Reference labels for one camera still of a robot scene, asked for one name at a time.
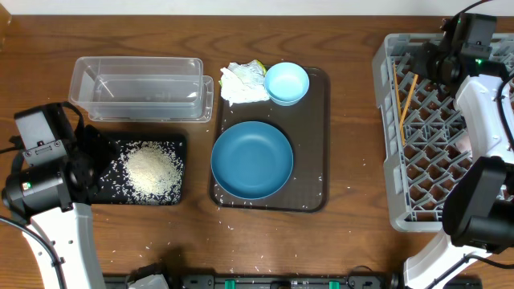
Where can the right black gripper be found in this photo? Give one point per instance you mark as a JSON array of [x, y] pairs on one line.
[[420, 63]]

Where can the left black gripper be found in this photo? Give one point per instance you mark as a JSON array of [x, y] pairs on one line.
[[104, 148]]

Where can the white rice pile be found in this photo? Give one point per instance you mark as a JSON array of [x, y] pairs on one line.
[[150, 172]]

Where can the dark blue plate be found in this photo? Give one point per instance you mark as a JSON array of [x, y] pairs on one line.
[[252, 160]]

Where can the white paper napkin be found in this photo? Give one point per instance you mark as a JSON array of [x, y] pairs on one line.
[[243, 83]]

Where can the light blue bowl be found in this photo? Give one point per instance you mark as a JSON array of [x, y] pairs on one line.
[[286, 83]]

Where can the pink cup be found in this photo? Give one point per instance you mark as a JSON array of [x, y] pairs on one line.
[[463, 144]]

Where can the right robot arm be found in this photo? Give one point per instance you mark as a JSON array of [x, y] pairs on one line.
[[476, 223]]

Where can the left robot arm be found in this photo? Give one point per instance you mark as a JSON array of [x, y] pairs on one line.
[[54, 178]]

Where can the black waste tray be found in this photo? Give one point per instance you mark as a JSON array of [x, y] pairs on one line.
[[168, 140]]

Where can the clear plastic bin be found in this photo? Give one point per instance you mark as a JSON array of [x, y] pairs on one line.
[[142, 89]]

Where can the dark brown serving tray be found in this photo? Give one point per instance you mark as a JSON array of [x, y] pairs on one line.
[[306, 125]]

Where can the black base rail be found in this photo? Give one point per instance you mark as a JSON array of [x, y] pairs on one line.
[[239, 282]]

